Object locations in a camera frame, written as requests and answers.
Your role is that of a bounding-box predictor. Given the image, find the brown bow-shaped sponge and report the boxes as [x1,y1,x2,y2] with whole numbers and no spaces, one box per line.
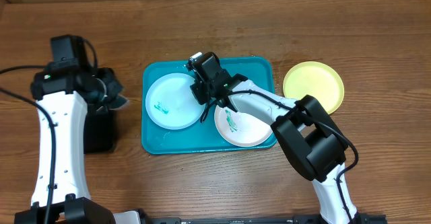
[108,95,129,110]

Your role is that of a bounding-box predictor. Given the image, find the light blue plate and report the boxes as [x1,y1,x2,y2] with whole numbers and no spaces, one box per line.
[145,73,205,130]

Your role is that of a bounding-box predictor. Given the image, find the white plate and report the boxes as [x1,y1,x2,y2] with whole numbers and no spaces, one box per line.
[214,106,272,147]

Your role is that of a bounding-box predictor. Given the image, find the yellow-green plate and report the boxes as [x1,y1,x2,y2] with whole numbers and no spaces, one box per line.
[283,61,345,114]

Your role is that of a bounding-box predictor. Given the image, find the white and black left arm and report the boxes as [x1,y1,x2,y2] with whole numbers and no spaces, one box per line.
[14,67,146,223]

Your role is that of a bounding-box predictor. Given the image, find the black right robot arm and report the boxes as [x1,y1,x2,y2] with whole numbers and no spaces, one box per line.
[191,69,357,223]

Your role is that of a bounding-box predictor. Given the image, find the black plastic tray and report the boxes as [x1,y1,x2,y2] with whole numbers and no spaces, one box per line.
[84,110,115,154]

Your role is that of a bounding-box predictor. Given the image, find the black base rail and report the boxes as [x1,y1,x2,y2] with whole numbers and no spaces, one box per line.
[137,213,388,224]

